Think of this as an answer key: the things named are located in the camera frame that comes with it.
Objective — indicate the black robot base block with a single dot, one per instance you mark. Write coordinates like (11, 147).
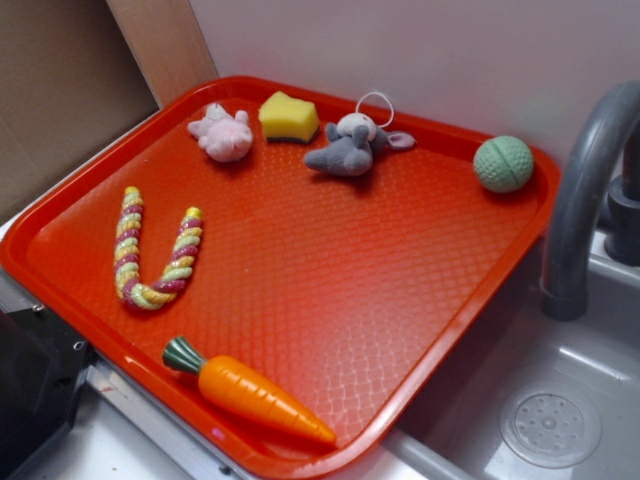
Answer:
(44, 364)

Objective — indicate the red plastic tray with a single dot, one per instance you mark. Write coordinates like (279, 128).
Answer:
(348, 293)

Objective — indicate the grey plush mouse toy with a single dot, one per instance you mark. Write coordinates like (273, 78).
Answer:
(355, 140)

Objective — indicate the yellow sponge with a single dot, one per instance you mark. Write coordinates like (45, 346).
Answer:
(284, 118)

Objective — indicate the pink plush bunny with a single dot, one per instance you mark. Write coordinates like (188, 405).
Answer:
(223, 137)

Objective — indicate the orange plastic toy carrot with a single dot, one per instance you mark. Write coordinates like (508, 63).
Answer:
(235, 387)

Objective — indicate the green textured ball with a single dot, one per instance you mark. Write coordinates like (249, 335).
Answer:
(503, 164)

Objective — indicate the grey toy sink basin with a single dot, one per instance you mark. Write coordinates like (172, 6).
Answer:
(523, 396)

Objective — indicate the light wooden board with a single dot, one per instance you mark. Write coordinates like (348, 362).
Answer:
(167, 44)

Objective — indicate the grey toy faucet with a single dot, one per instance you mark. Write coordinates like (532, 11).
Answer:
(600, 181)

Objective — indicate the brown cardboard panel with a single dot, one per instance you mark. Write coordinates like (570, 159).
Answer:
(69, 87)

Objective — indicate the multicolored twisted rope toy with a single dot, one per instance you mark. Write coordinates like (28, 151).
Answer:
(129, 287)

